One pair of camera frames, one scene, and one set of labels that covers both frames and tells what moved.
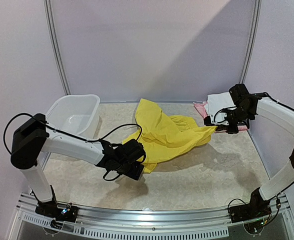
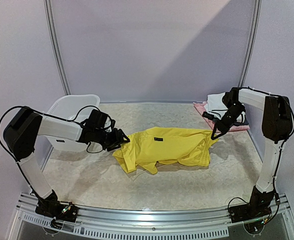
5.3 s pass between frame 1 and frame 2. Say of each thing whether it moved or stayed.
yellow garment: moved
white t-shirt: stayed
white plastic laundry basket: stayed
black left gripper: moved
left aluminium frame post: stayed
